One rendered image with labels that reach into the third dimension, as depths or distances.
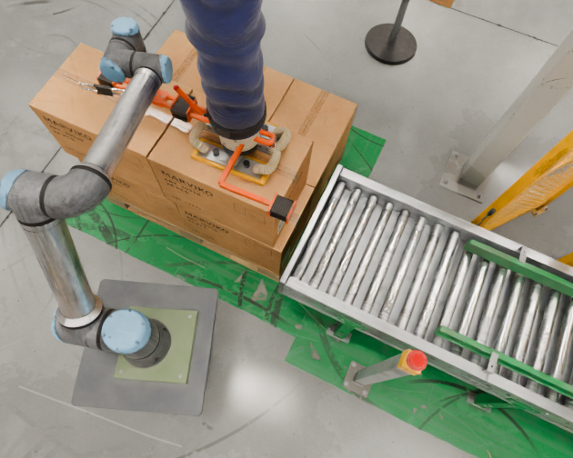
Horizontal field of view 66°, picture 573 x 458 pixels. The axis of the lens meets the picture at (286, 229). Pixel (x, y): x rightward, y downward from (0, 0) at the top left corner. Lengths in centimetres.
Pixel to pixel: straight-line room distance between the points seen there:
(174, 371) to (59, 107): 125
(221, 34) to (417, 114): 230
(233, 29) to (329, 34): 248
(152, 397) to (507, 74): 327
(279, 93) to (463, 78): 161
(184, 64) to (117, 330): 168
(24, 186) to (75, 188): 13
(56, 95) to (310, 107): 127
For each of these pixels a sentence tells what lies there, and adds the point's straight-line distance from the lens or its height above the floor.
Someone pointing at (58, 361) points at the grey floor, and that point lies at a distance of 285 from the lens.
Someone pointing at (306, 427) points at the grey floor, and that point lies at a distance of 261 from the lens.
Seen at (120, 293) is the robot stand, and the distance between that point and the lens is 200.
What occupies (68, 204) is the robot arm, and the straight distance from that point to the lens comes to 128.
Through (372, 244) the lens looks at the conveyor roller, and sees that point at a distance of 225.
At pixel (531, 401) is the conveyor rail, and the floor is 59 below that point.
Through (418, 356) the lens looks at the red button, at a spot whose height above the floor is 104.
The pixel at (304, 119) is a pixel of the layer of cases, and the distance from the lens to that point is 255.
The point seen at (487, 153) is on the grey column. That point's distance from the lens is 290.
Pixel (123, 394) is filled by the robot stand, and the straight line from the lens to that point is 193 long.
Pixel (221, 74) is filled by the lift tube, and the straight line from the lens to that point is 146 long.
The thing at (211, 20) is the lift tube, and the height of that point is 172.
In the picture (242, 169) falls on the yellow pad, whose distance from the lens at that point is 188.
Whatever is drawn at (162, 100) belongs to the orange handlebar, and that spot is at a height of 109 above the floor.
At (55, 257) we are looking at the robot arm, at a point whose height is 133.
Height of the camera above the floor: 260
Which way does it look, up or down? 68 degrees down
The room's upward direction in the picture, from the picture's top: 6 degrees clockwise
